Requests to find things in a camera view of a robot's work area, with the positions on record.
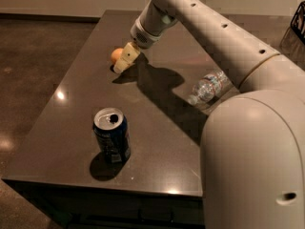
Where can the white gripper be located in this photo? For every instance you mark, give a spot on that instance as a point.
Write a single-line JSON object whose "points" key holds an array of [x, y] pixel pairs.
{"points": [[142, 36]]}

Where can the orange fruit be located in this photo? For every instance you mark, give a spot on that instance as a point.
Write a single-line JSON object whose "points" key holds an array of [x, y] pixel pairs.
{"points": [[116, 55]]}

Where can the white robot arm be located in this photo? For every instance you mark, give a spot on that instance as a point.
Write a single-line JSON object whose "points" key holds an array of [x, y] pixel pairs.
{"points": [[253, 144]]}

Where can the blue pepsi can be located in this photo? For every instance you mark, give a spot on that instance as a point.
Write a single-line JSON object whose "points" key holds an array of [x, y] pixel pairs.
{"points": [[111, 130]]}

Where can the clear plastic water bottle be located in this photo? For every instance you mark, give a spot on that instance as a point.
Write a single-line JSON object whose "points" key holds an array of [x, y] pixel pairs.
{"points": [[210, 86]]}

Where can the black wire basket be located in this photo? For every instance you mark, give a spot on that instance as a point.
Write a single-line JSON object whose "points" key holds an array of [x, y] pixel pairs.
{"points": [[298, 22]]}

